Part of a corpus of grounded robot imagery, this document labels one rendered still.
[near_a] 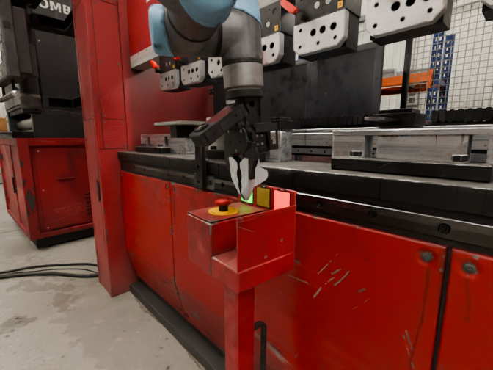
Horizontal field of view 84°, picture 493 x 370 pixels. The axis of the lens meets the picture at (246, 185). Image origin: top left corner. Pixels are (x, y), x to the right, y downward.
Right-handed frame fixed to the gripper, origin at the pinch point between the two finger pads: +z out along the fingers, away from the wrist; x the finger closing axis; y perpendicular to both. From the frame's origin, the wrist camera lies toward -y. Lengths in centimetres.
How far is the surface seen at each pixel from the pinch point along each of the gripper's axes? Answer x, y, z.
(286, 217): -4.8, 7.4, 5.7
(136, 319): 96, -3, 84
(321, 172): -5.0, 19.3, -1.9
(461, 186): -30.5, 21.3, -1.8
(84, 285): 152, -19, 83
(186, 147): 74, 26, -5
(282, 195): -1.3, 10.0, 2.1
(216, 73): 48, 28, -32
